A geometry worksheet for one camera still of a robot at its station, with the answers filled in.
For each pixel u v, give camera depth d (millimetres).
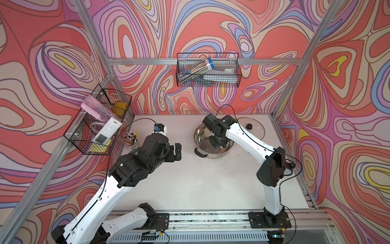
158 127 545
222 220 750
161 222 728
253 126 1182
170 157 552
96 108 702
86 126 693
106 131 688
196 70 788
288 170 848
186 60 879
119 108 781
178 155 566
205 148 1008
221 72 885
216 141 750
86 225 363
